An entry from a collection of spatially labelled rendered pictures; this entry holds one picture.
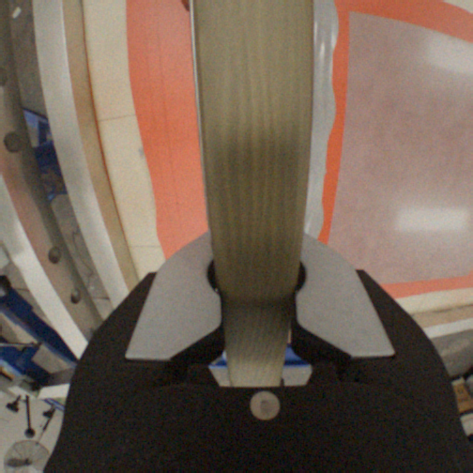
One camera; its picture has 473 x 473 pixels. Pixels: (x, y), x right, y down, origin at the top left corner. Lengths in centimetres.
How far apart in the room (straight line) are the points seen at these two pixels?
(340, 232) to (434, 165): 15
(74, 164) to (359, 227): 34
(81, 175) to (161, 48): 16
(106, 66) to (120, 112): 5
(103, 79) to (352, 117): 27
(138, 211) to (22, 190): 13
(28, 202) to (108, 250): 11
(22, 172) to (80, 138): 8
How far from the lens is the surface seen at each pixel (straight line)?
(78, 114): 27
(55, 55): 29
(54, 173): 41
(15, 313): 80
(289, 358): 40
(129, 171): 28
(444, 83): 34
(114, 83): 28
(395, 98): 30
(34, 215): 30
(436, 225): 39
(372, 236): 33
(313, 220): 28
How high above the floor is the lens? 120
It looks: 61 degrees down
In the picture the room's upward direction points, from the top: 176 degrees counter-clockwise
